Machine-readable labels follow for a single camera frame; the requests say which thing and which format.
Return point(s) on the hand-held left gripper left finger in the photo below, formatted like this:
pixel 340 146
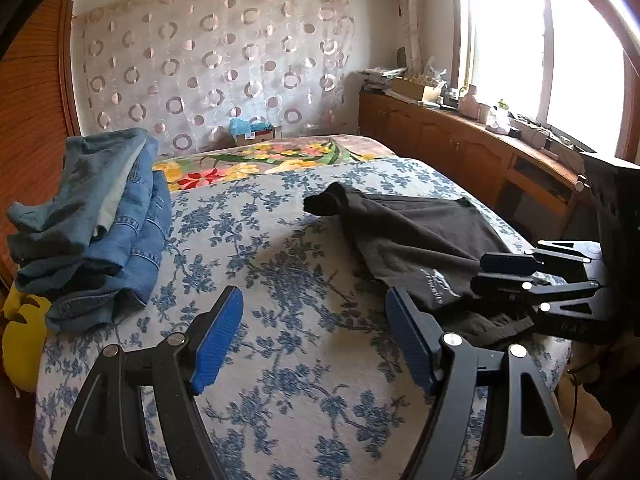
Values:
pixel 219 342

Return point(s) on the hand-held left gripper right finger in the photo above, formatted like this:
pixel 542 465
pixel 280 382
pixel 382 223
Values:
pixel 409 342

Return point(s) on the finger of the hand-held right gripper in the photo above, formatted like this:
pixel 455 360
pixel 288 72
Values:
pixel 505 262
pixel 500 287

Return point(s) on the black pants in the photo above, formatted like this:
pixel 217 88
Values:
pixel 420 240

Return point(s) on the light blue denim jeans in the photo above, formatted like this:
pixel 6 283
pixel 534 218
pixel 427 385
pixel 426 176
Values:
pixel 140 240

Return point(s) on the wooden cabinet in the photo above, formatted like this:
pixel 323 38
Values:
pixel 450 145

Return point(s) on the green capped bottle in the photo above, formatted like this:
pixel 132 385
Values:
pixel 501 115

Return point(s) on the white cup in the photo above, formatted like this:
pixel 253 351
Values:
pixel 484 112

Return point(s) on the pink bottle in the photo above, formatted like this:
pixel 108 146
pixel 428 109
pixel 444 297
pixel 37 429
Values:
pixel 470 101

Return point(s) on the colourful flower print blanket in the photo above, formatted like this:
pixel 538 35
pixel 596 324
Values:
pixel 260 157

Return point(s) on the open cardboard box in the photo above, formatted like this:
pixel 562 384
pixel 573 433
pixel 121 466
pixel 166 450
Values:
pixel 417 89

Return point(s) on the yellow and black plush blanket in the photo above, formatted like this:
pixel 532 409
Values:
pixel 22 340

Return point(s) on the dark blue denim jeans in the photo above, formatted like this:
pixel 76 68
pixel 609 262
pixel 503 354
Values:
pixel 85 185

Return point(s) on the cardboard box with blue cloth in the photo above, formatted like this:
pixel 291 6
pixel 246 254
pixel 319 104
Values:
pixel 252 131

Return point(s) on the window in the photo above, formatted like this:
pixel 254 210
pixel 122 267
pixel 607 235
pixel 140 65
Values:
pixel 525 45

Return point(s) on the stack of papers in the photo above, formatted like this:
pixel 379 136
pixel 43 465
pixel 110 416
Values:
pixel 382 79

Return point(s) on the white lace curtain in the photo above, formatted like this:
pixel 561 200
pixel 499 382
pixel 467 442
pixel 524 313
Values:
pixel 411 10

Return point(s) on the sheer curtain with circles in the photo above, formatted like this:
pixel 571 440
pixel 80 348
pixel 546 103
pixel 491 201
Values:
pixel 215 60

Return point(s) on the brown wooden slatted wardrobe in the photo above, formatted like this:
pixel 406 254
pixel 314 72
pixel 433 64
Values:
pixel 35 110

